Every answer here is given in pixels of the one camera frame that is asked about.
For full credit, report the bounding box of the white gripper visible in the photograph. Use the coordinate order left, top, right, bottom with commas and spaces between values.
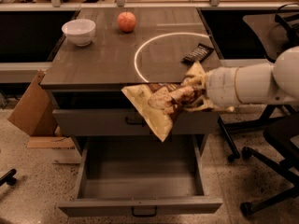
181, 62, 240, 112

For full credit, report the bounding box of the brown chip bag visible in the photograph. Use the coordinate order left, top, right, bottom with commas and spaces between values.
121, 84, 205, 142

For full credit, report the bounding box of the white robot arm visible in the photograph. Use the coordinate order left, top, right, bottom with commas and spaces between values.
182, 47, 299, 111

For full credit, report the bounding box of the open grey middle drawer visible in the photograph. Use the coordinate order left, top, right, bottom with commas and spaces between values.
59, 135, 222, 217

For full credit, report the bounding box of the grey drawer cabinet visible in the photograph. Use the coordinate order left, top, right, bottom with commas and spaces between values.
41, 7, 211, 150

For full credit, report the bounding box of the closed grey top drawer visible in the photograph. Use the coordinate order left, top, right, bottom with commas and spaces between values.
53, 109, 219, 136

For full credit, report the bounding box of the black snack bar wrapper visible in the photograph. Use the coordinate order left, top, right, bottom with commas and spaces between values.
182, 43, 214, 63

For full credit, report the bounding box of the black office chair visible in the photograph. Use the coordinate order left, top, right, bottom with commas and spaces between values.
218, 105, 299, 217

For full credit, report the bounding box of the black side table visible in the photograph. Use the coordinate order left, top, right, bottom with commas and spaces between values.
243, 3, 299, 63

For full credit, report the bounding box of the red apple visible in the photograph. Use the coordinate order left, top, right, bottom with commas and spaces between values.
118, 11, 136, 33

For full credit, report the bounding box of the white bowl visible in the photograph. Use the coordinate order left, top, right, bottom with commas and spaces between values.
62, 19, 96, 47

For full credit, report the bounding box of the brown cardboard piece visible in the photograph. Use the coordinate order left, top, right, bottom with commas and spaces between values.
7, 70, 75, 148

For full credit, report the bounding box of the black chair caster left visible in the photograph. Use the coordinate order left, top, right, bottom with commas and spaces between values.
0, 169, 17, 186

